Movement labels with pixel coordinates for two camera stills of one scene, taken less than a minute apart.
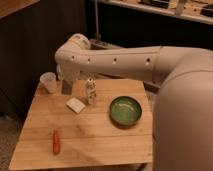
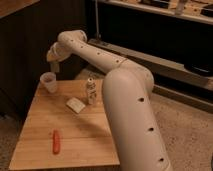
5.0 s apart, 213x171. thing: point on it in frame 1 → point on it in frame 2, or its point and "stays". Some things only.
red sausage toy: (56, 144) stays
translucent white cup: (48, 82) stays
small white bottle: (91, 91) stays
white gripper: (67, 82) → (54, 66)
